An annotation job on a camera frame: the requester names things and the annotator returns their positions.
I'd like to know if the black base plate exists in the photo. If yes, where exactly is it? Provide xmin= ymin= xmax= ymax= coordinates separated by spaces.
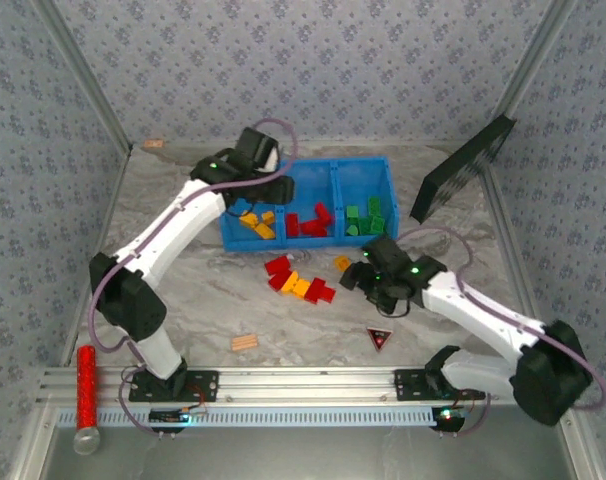
xmin=127 ymin=369 xmax=220 ymax=404
xmin=393 ymin=368 xmax=487 ymax=402

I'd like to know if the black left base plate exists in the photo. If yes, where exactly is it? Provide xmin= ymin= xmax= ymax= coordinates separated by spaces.
xmin=127 ymin=369 xmax=220 ymax=404

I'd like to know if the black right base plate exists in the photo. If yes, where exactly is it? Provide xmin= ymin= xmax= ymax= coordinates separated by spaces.
xmin=393 ymin=368 xmax=487 ymax=402

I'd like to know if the left controller board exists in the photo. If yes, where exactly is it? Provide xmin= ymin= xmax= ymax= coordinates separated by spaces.
xmin=149 ymin=408 xmax=192 ymax=426

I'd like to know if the controller board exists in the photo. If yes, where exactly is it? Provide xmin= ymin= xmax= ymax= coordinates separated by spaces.
xmin=149 ymin=408 xmax=192 ymax=426
xmin=431 ymin=405 xmax=467 ymax=432

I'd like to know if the aluminium front rail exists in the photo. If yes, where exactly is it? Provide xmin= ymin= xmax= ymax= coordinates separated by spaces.
xmin=35 ymin=364 xmax=582 ymax=407

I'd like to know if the aluminium side rail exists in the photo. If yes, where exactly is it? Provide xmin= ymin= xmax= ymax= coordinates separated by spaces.
xmin=57 ymin=144 xmax=134 ymax=369
xmin=482 ymin=162 xmax=557 ymax=365

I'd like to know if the aluminium frame post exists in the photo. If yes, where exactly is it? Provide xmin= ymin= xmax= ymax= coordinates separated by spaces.
xmin=30 ymin=0 xmax=136 ymax=154
xmin=496 ymin=0 xmax=582 ymax=121

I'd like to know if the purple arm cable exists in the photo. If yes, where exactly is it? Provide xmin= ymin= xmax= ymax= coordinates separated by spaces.
xmin=89 ymin=118 xmax=299 ymax=441
xmin=392 ymin=225 xmax=606 ymax=439

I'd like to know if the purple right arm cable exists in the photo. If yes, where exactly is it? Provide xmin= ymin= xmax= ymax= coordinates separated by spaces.
xmin=392 ymin=225 xmax=606 ymax=439

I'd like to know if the right controller board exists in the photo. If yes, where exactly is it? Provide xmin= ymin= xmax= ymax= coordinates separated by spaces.
xmin=431 ymin=405 xmax=467 ymax=432

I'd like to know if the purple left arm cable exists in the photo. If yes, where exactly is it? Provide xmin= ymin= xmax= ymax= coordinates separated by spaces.
xmin=89 ymin=118 xmax=299 ymax=441

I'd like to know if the red glitter tube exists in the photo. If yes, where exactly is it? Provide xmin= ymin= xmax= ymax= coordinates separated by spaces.
xmin=72 ymin=344 xmax=102 ymax=456

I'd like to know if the black checkered chessboard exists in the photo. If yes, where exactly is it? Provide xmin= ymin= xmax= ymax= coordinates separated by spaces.
xmin=409 ymin=113 xmax=518 ymax=225

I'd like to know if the white slotted cable duct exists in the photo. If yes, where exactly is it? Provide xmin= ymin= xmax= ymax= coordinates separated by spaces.
xmin=56 ymin=405 xmax=437 ymax=429

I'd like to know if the blue three-compartment plastic bin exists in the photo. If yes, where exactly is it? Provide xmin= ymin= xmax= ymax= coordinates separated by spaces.
xmin=217 ymin=155 xmax=400 ymax=253

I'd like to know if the black red triangle badge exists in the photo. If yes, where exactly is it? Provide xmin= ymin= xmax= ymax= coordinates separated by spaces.
xmin=366 ymin=327 xmax=395 ymax=354

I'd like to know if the grey metal front panel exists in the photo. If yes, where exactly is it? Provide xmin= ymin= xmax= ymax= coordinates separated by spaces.
xmin=12 ymin=404 xmax=599 ymax=480

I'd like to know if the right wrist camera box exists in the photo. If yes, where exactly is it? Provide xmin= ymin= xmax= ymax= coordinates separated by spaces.
xmin=367 ymin=285 xmax=409 ymax=317

